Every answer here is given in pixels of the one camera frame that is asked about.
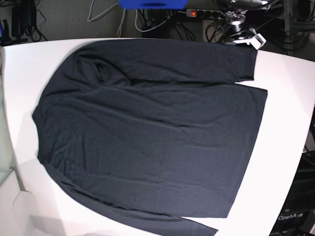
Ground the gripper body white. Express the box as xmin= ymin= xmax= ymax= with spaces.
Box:
xmin=227 ymin=28 xmax=267 ymax=50

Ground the dark navy long-sleeve T-shirt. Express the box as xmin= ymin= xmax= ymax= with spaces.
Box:
xmin=32 ymin=39 xmax=268 ymax=236

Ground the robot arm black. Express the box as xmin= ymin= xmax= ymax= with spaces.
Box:
xmin=215 ymin=0 xmax=277 ymax=50

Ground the black power strip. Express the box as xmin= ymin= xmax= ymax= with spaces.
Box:
xmin=184 ymin=9 xmax=225 ymax=20

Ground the blue plastic box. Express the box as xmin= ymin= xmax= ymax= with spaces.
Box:
xmin=119 ymin=0 xmax=188 ymax=9

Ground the black OpenArm control box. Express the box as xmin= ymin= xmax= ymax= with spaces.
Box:
xmin=270 ymin=151 xmax=315 ymax=236

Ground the black device on stand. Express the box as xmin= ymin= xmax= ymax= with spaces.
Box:
xmin=0 ymin=0 xmax=37 ymax=47

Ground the metal shelf frame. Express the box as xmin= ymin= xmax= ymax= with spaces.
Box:
xmin=283 ymin=0 xmax=315 ymax=56

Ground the white cable on floor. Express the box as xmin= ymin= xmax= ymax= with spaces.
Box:
xmin=116 ymin=9 xmax=170 ymax=37

